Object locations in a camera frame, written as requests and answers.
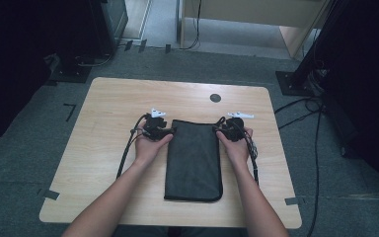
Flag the dark curtain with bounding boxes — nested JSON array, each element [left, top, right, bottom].
[[312, 0, 379, 213], [0, 0, 95, 151]]

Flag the person's left hand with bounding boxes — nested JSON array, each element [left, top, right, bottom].
[[133, 118, 175, 168]]

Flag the black cloth bag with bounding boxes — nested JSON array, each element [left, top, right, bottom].
[[163, 118, 224, 203]]

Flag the long black floor cable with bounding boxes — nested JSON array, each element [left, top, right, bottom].
[[305, 104, 325, 237]]

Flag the light wooden desk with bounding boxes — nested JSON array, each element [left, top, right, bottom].
[[177, 0, 331, 61]]

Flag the left hand-held gripper cable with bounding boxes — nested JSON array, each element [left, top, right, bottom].
[[115, 113, 150, 181]]

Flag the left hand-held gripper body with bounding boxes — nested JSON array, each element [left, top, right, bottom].
[[141, 107, 170, 142]]

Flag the hand-held gripper cable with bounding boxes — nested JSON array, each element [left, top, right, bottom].
[[115, 113, 150, 181], [239, 121, 261, 186]]

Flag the looped black floor cable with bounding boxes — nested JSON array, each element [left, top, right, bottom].
[[273, 96, 325, 130]]

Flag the grey tape strip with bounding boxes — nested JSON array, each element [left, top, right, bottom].
[[37, 188, 61, 201], [283, 196, 306, 207]]

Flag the person's dark trousers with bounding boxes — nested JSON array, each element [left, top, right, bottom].
[[112, 224, 250, 237]]

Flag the person's right hand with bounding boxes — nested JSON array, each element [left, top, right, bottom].
[[215, 126, 255, 170]]

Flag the black hanging cable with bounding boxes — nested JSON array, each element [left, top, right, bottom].
[[179, 0, 202, 51]]

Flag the right hand-held gripper cable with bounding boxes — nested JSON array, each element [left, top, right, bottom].
[[239, 121, 261, 186]]

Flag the black metal stand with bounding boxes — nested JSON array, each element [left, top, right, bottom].
[[274, 0, 346, 98]]

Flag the black stand base plate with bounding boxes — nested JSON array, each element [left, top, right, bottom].
[[46, 53, 94, 85]]

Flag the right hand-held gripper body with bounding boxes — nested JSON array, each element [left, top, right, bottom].
[[221, 111, 256, 143]]

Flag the black cabinet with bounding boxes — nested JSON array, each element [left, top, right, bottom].
[[88, 0, 130, 57]]

